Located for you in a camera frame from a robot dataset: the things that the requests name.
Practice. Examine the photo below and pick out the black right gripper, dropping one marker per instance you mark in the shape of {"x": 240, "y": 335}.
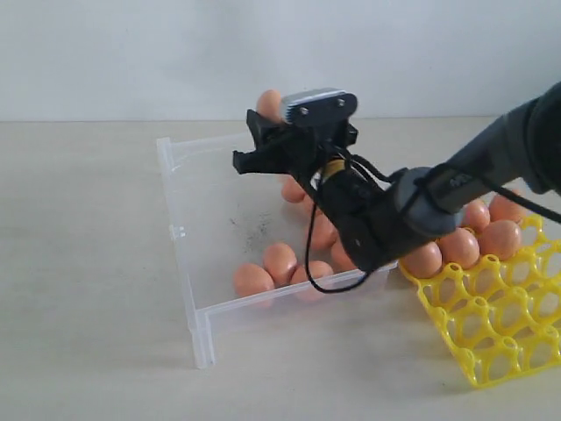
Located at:
{"x": 316, "y": 157}

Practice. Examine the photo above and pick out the clear plastic box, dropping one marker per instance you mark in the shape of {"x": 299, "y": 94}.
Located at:
{"x": 220, "y": 220}

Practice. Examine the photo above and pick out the yellow plastic egg tray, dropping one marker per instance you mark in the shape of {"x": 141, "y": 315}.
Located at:
{"x": 500, "y": 319}

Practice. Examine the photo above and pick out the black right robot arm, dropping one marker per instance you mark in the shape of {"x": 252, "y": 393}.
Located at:
{"x": 382, "y": 218}

